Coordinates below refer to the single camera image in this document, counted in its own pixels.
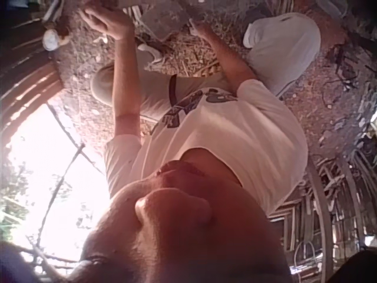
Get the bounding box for person's left hand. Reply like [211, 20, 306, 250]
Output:
[79, 5, 135, 41]

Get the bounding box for person's right hand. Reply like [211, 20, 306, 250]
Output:
[188, 19, 216, 38]

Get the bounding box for grey slab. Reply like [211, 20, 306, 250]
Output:
[141, 0, 191, 42]

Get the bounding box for white round object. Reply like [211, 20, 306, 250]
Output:
[42, 28, 62, 51]

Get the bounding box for person's legs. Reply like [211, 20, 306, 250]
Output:
[90, 12, 322, 119]

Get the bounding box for dark scrap heap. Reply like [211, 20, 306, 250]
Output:
[320, 44, 377, 111]

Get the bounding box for heap of bamboo strips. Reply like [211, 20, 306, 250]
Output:
[264, 147, 377, 281]

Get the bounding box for wooden slat wall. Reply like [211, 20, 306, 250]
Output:
[0, 0, 64, 145]

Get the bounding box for thin pole frame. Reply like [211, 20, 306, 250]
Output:
[44, 101, 108, 213]

